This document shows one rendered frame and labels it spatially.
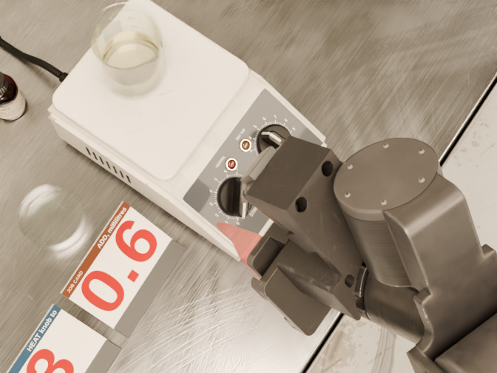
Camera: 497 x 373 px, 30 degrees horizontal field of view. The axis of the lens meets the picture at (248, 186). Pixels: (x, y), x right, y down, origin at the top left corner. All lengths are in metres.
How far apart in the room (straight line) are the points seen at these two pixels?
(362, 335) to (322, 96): 0.22
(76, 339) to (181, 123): 0.20
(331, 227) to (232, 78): 0.26
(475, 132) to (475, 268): 0.37
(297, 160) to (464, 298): 0.12
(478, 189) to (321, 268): 0.31
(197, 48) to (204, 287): 0.20
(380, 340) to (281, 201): 0.32
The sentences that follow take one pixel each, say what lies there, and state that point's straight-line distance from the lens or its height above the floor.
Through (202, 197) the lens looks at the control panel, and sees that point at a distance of 0.75.
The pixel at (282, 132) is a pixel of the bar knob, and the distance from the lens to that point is 0.77.
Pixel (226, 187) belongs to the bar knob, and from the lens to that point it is 0.75.
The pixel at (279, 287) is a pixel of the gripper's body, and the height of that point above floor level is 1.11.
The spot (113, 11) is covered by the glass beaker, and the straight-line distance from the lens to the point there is 0.71.
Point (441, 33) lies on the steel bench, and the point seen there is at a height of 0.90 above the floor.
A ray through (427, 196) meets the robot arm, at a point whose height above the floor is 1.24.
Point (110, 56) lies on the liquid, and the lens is 0.73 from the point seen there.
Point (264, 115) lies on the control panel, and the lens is 0.77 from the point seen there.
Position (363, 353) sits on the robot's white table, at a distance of 0.79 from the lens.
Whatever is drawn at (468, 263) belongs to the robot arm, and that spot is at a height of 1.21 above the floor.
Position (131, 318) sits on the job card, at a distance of 0.79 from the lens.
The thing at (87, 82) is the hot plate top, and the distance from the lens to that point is 0.76.
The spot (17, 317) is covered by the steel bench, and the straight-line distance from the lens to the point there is 0.81.
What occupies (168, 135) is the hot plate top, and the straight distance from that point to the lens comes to 0.74.
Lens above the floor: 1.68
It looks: 74 degrees down
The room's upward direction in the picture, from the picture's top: 4 degrees clockwise
